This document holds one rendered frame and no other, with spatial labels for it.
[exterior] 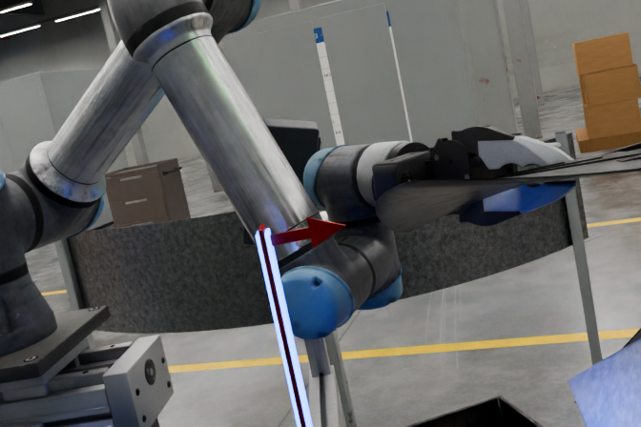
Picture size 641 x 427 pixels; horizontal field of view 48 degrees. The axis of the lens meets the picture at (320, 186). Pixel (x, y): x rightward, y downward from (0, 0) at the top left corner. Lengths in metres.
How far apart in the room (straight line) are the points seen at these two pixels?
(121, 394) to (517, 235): 1.87
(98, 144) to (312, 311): 0.43
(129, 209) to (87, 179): 6.42
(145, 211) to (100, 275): 4.57
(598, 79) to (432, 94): 2.56
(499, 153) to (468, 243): 1.85
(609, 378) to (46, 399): 0.67
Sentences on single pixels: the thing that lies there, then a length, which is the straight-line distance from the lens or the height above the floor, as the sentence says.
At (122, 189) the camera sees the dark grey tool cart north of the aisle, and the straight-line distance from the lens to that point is 7.48.
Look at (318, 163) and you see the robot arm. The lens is 0.86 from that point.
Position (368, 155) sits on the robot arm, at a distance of 0.80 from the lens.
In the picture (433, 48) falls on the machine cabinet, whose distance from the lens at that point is 6.62.
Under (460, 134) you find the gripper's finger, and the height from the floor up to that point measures 1.22.
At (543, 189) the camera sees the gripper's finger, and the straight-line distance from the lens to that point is 0.65.
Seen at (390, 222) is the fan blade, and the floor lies 1.16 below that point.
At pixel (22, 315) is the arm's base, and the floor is 1.08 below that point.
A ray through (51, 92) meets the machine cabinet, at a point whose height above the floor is 1.96.
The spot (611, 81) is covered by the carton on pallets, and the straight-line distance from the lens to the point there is 8.64.
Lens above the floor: 1.28
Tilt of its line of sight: 7 degrees down
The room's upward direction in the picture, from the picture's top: 12 degrees counter-clockwise
